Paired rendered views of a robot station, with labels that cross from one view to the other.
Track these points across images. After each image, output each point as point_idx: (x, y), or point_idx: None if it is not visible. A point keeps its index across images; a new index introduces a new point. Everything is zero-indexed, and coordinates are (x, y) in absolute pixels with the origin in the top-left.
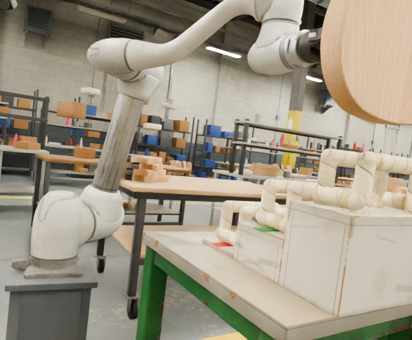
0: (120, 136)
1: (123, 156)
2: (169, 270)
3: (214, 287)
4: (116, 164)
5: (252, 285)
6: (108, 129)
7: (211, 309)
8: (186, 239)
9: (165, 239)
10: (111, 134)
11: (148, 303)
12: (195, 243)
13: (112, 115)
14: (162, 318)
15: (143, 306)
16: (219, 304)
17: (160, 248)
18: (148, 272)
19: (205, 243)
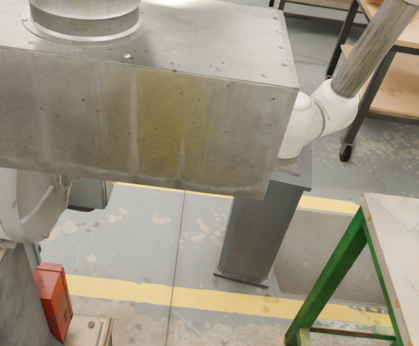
0: (376, 46)
1: (374, 66)
2: (372, 250)
3: (399, 320)
4: (362, 73)
5: None
6: (365, 31)
7: (391, 323)
8: (402, 220)
9: (380, 214)
10: (366, 40)
11: (347, 248)
12: (409, 231)
13: (375, 16)
14: (356, 259)
15: (342, 245)
16: (398, 329)
17: (371, 228)
18: (355, 227)
19: None
